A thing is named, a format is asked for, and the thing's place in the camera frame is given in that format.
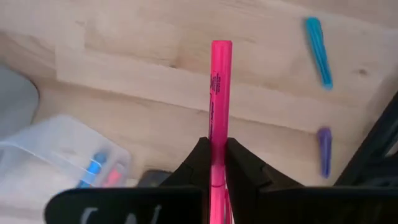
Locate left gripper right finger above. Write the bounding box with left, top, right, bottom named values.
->
left=225, top=138, right=398, bottom=224

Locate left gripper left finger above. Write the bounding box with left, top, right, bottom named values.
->
left=45, top=136, right=212, bottom=224

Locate red marker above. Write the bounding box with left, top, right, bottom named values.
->
left=102, top=166, right=125, bottom=188

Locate thick blue marker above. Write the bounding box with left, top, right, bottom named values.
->
left=76, top=151, right=109, bottom=189

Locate purple marker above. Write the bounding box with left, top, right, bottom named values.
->
left=316, top=126, right=333, bottom=180

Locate pink highlighter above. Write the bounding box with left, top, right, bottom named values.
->
left=208, top=39, right=234, bottom=224

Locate thin teal marker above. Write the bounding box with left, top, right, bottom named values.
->
left=303, top=17, right=334, bottom=91

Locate clear plastic bin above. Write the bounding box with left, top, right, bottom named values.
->
left=0, top=113, right=132, bottom=223

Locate light grey plastic bin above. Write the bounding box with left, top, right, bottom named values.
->
left=0, top=65, right=40, bottom=141

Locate black metal frame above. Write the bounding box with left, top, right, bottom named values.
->
left=334, top=90, right=398, bottom=187

